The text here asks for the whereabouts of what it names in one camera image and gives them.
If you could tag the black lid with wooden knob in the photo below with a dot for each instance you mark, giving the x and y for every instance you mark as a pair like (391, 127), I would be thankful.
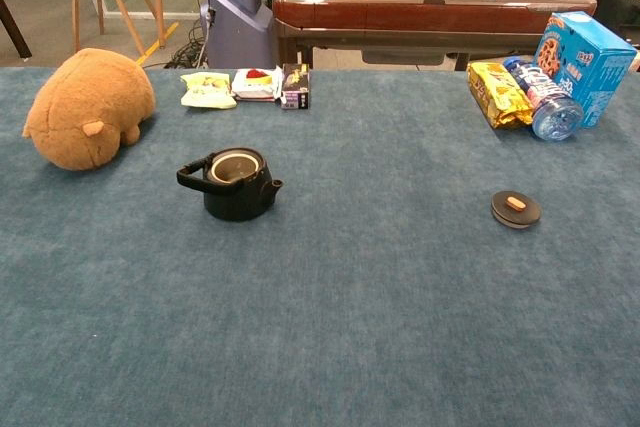
(505, 216)

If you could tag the yellow-green snack bag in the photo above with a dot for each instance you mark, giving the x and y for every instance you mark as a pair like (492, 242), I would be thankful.
(207, 92)

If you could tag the black cast iron teapot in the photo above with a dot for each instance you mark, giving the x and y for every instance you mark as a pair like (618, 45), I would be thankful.
(235, 204)

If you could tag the blue cookie box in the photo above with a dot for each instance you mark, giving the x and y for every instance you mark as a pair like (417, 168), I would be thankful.
(600, 72)

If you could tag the brown plush capybara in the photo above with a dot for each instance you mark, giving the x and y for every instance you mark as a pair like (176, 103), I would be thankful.
(85, 107)

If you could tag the white snack packet red picture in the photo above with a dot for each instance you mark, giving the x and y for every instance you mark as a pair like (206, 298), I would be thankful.
(255, 88)

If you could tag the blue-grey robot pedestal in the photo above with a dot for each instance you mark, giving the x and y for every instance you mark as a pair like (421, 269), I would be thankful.
(235, 32)

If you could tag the blue plastic drink bottle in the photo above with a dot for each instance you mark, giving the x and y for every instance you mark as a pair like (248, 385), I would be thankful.
(555, 117)

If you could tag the yellow biscuit pack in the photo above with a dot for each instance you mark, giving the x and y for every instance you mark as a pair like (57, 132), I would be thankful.
(500, 97)

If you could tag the blue table cloth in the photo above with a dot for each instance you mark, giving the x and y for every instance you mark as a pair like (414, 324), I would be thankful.
(320, 322)

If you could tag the brown mahjong table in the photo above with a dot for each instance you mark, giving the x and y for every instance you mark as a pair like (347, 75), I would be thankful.
(400, 14)

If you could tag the dark table leg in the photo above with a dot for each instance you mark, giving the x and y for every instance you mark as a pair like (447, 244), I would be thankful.
(12, 27)

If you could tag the black bag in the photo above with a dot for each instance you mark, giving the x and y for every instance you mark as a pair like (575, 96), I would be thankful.
(617, 7)

